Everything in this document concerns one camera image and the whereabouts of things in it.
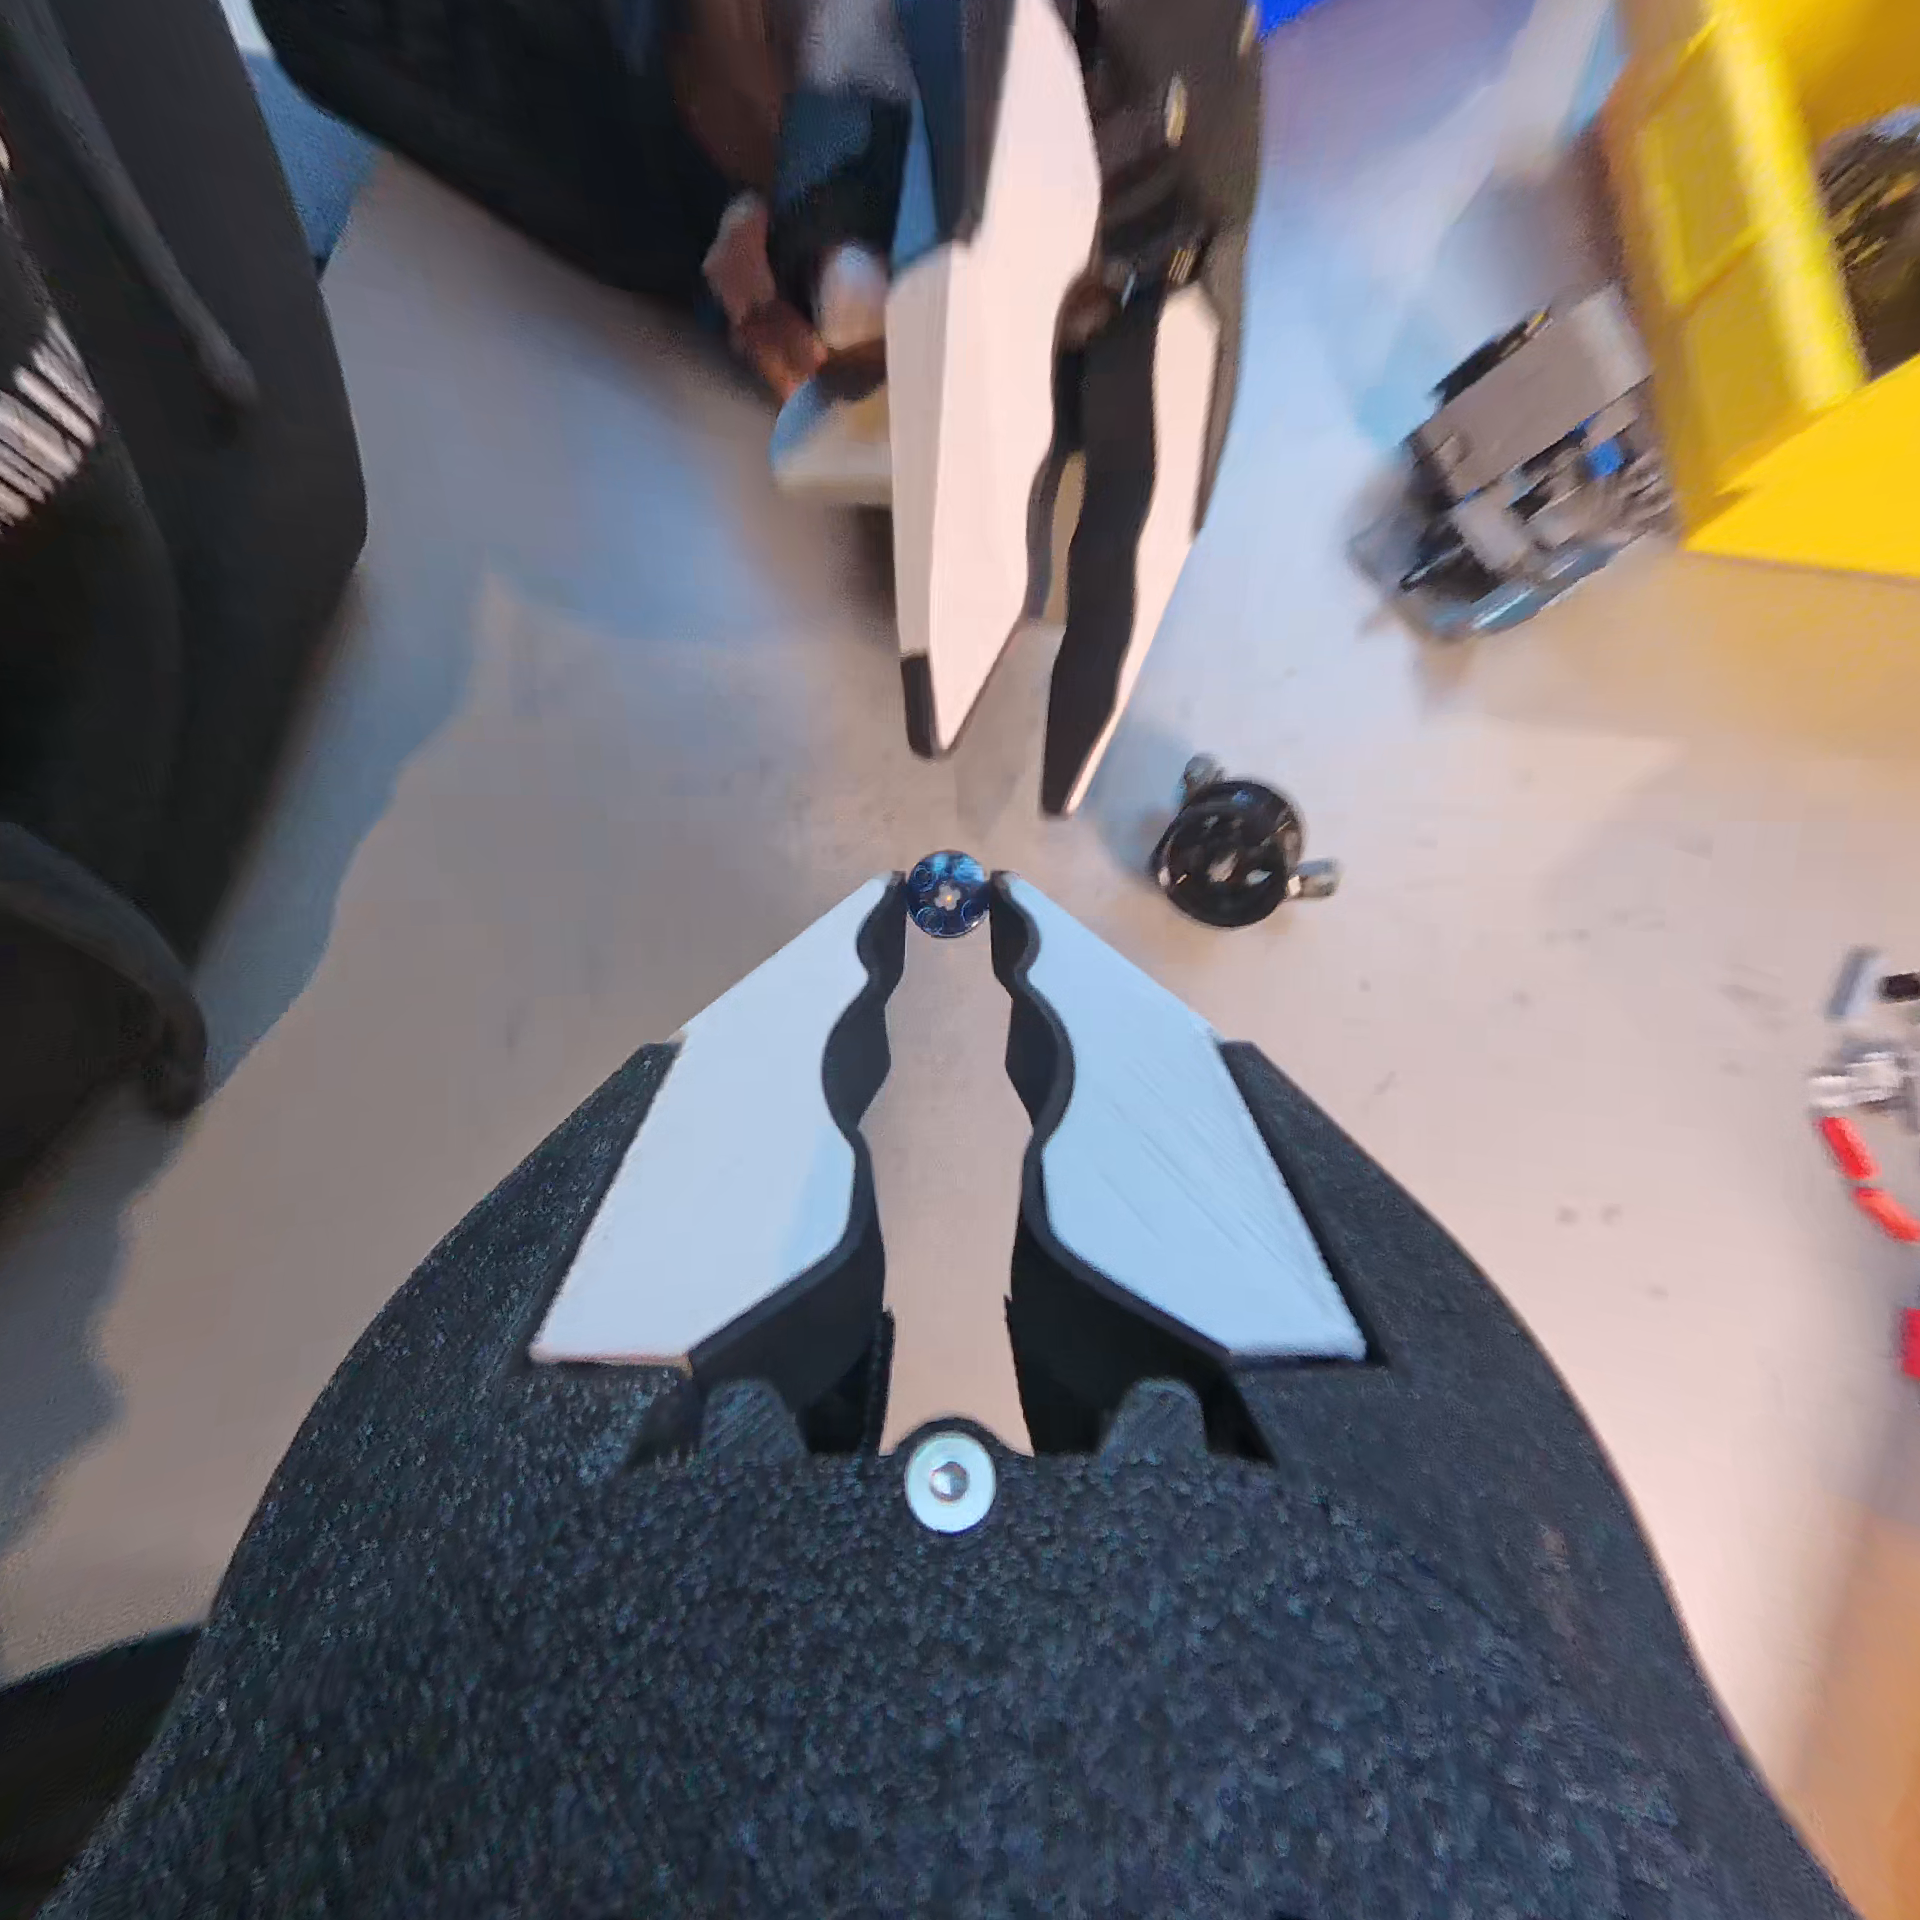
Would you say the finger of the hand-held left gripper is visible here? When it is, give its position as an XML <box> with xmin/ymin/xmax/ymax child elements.
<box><xmin>1032</xmin><ymin>280</ymin><xmax>1225</xmax><ymax>820</ymax></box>
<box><xmin>882</xmin><ymin>0</ymin><xmax>1107</xmax><ymax>761</ymax></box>

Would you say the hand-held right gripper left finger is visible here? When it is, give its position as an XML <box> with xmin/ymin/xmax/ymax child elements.
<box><xmin>528</xmin><ymin>872</ymin><xmax>909</xmax><ymax>1369</ymax></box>

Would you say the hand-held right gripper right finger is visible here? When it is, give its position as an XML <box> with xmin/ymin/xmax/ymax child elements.
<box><xmin>991</xmin><ymin>871</ymin><xmax>1370</xmax><ymax>1364</ymax></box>

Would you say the clear blue round stud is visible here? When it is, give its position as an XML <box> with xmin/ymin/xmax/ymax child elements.
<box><xmin>903</xmin><ymin>848</ymin><xmax>993</xmax><ymax>944</ymax></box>

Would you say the grey desk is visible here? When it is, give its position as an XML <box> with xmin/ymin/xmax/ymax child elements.
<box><xmin>0</xmin><ymin>0</ymin><xmax>1920</xmax><ymax>1920</ymax></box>

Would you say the person's left hand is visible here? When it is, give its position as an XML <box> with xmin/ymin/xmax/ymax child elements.
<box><xmin>668</xmin><ymin>0</ymin><xmax>895</xmax><ymax>400</ymax></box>

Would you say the grey black brick model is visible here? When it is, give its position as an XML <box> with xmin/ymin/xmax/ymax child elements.
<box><xmin>1346</xmin><ymin>288</ymin><xmax>1684</xmax><ymax>642</ymax></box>

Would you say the yellow storage bin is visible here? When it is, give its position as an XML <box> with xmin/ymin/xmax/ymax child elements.
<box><xmin>1593</xmin><ymin>0</ymin><xmax>1920</xmax><ymax>580</ymax></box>

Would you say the pile of small brick pieces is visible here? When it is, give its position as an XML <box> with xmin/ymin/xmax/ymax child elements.
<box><xmin>1803</xmin><ymin>944</ymin><xmax>1920</xmax><ymax>1384</ymax></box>

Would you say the yellow toy tracked vehicle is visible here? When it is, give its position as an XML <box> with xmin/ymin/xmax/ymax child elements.
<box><xmin>1812</xmin><ymin>117</ymin><xmax>1920</xmax><ymax>380</ymax></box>

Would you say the person in black hoodie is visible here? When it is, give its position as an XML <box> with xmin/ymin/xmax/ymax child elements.
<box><xmin>0</xmin><ymin>0</ymin><xmax>372</xmax><ymax>1876</ymax></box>

